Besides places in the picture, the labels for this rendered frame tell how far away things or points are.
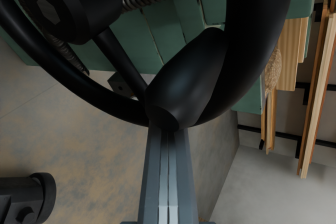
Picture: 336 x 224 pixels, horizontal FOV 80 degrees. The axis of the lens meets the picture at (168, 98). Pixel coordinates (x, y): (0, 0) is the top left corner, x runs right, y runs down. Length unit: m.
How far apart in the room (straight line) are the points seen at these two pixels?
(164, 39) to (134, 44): 0.08
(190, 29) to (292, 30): 0.30
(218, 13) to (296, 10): 0.06
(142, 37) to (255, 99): 0.24
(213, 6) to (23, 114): 0.94
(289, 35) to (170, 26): 0.25
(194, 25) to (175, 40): 0.15
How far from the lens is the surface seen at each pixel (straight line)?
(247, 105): 0.42
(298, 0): 0.20
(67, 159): 1.20
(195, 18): 0.22
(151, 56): 0.43
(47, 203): 0.99
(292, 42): 0.50
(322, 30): 2.42
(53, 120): 1.10
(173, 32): 0.37
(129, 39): 0.45
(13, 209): 0.92
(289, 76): 0.55
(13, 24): 0.29
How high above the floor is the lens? 0.96
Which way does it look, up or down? 34 degrees down
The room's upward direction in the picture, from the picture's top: 98 degrees clockwise
